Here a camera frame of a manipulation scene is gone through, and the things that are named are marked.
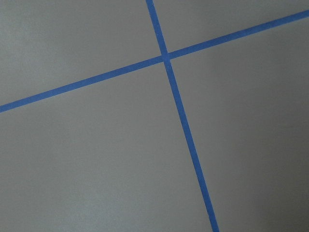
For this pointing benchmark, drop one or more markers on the blue tape strip lengthwise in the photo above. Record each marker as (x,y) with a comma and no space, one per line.
(182,115)

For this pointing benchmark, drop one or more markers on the blue tape strip crosswise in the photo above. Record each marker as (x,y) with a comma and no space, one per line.
(152,61)

